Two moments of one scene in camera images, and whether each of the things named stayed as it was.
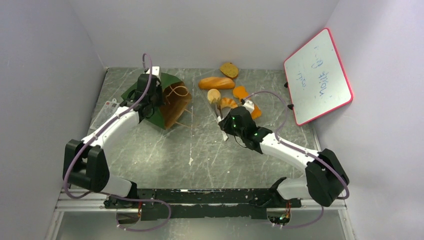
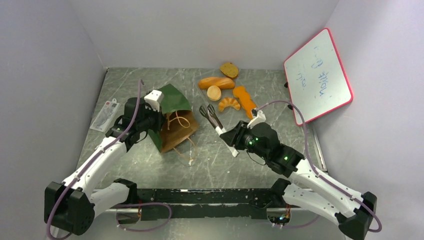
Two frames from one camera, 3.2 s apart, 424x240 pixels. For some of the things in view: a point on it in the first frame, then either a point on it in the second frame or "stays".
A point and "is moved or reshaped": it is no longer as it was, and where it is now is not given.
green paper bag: (176, 96) is moved or reshaped
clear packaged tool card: (108, 109) stays
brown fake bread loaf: (216, 83) stays
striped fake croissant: (228, 102) stays
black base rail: (202, 203) stays
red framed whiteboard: (316, 78) stays
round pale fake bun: (214, 93) is moved or reshaped
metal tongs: (218, 110) to (210, 113)
